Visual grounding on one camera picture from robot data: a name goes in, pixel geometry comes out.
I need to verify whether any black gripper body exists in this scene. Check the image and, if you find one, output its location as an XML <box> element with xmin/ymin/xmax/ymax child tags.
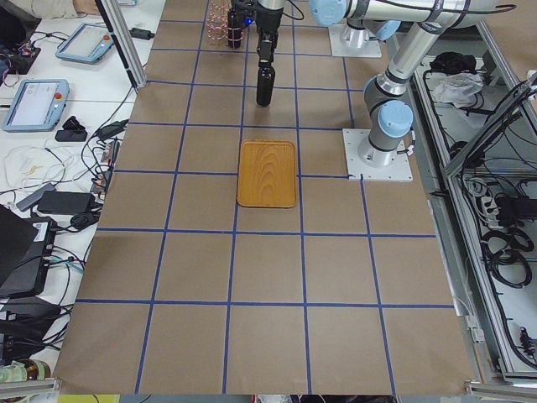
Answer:
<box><xmin>255</xmin><ymin>6</ymin><xmax>284</xmax><ymax>36</ymax></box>

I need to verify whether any dark wine bottle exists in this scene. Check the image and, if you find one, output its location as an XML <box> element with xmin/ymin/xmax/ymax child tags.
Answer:
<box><xmin>227</xmin><ymin>2</ymin><xmax>244</xmax><ymax>50</ymax></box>
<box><xmin>256</xmin><ymin>65</ymin><xmax>276</xmax><ymax>107</ymax></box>

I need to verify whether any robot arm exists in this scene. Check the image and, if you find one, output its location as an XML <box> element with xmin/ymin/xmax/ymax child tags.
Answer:
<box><xmin>340</xmin><ymin>19</ymin><xmax>401</xmax><ymax>49</ymax></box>
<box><xmin>309</xmin><ymin>1</ymin><xmax>516</xmax><ymax>168</ymax></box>

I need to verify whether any wooden tray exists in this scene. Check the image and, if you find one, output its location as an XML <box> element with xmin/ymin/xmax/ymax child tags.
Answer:
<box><xmin>237</xmin><ymin>139</ymin><xmax>297</xmax><ymax>208</ymax></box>

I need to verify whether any teach pendant upper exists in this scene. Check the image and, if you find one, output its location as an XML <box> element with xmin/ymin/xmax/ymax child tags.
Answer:
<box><xmin>55</xmin><ymin>23</ymin><xmax>113</xmax><ymax>64</ymax></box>

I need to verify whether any teach pendant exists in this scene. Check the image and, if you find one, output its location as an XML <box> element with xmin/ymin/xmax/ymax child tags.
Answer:
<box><xmin>55</xmin><ymin>23</ymin><xmax>113</xmax><ymax>64</ymax></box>
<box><xmin>2</xmin><ymin>79</ymin><xmax>70</xmax><ymax>133</ymax></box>

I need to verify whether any crumpled white cloth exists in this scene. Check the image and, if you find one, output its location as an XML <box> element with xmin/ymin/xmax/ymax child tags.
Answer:
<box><xmin>431</xmin><ymin>73</ymin><xmax>483</xmax><ymax>108</ymax></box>

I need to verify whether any teach pendant lower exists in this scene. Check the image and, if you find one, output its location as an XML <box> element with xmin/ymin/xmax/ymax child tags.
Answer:
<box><xmin>2</xmin><ymin>79</ymin><xmax>70</xmax><ymax>133</ymax></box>

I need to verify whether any black power adapter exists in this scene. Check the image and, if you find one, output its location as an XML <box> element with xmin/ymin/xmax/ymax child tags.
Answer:
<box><xmin>37</xmin><ymin>191</ymin><xmax>95</xmax><ymax>215</ymax></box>

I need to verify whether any black laptop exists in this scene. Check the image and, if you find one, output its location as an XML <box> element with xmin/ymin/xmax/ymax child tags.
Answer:
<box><xmin>1</xmin><ymin>207</ymin><xmax>56</xmax><ymax>299</ymax></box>

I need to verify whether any copper wire bottle basket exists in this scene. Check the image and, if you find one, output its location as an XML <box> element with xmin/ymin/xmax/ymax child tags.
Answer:
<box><xmin>206</xmin><ymin>1</ymin><xmax>244</xmax><ymax>49</ymax></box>

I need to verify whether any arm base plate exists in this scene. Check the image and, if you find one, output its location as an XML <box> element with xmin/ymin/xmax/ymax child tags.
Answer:
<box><xmin>328</xmin><ymin>24</ymin><xmax>382</xmax><ymax>58</ymax></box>
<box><xmin>342</xmin><ymin>128</ymin><xmax>413</xmax><ymax>182</ymax></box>

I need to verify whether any aluminium frame post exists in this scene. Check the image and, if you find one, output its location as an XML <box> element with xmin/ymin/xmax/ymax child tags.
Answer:
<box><xmin>96</xmin><ymin>0</ymin><xmax>147</xmax><ymax>92</ymax></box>

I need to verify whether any aluminium side frame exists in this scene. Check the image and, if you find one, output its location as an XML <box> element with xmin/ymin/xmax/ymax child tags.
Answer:
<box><xmin>413</xmin><ymin>20</ymin><xmax>536</xmax><ymax>402</ymax></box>

